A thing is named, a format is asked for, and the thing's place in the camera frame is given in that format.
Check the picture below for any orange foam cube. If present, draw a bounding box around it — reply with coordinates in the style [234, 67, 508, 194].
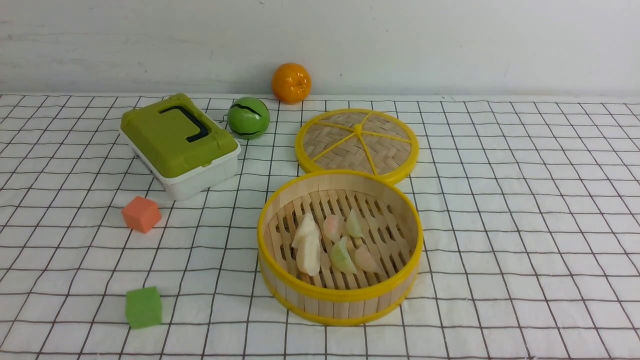
[121, 196, 162, 234]

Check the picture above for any bamboo steamer tray yellow rim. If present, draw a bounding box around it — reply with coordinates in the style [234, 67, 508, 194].
[256, 170, 424, 326]

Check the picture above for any pink dumpling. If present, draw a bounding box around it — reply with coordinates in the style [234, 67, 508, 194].
[353, 244, 382, 274]
[322, 214, 346, 243]

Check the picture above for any woven bamboo steamer lid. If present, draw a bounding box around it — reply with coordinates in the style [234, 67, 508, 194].
[294, 108, 420, 184]

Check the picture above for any green toy ball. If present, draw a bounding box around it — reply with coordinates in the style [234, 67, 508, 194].
[227, 96, 271, 141]

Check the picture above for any white dumpling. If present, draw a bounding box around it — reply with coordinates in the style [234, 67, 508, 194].
[295, 234, 322, 277]
[291, 212, 322, 249]

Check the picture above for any orange toy fruit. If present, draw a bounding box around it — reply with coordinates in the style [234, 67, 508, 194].
[271, 63, 313, 105]

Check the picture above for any checkered white tablecloth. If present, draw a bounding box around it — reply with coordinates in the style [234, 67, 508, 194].
[0, 94, 640, 360]

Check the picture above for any pale green dumpling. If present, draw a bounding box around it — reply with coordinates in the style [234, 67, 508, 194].
[346, 208, 364, 239]

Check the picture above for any green lid white box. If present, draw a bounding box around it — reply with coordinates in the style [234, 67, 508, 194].
[119, 93, 241, 201]

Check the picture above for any green foam cube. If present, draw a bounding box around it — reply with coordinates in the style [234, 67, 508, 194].
[125, 286, 163, 330]

